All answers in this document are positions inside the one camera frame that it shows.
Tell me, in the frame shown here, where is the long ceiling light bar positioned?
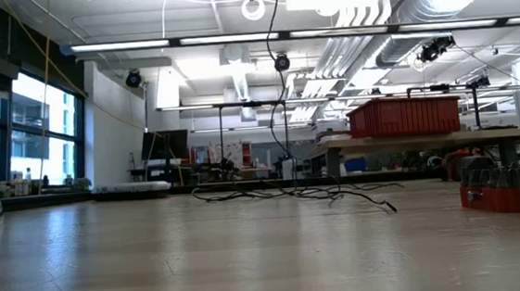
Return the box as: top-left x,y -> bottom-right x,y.
58,8 -> 520,64

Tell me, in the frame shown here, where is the blue storage bin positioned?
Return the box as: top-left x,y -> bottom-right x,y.
343,157 -> 369,173

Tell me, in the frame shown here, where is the white appliance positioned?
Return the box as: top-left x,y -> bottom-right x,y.
282,157 -> 309,181

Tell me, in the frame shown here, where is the red ribbed storage bin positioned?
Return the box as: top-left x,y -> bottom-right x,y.
346,92 -> 463,141

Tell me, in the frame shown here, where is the red bit holder block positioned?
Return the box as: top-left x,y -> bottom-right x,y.
455,155 -> 520,219

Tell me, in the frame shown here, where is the large glass window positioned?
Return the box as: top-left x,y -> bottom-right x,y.
0,66 -> 92,193

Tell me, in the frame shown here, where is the black camera stand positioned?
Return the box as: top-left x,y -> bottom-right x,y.
406,73 -> 496,134

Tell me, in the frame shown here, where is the black computer monitor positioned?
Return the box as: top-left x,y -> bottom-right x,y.
139,128 -> 191,163

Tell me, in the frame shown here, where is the wooden workbench on casters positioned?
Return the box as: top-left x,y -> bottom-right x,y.
306,123 -> 520,180

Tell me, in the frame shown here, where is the black ceiling camera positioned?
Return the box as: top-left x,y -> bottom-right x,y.
273,52 -> 291,74
416,34 -> 458,64
124,70 -> 144,90

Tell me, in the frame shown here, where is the yellow power cable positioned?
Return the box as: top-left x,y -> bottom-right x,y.
4,0 -> 95,197

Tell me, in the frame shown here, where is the thin black cord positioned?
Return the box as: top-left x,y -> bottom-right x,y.
177,0 -> 398,230

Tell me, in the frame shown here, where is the black aluminium table frame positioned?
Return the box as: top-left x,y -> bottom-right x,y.
1,162 -> 445,214

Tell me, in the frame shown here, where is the white coiled ceiling cable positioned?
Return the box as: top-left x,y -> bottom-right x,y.
239,0 -> 268,22

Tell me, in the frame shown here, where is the black gantry frame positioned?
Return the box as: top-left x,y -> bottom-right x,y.
216,97 -> 293,182

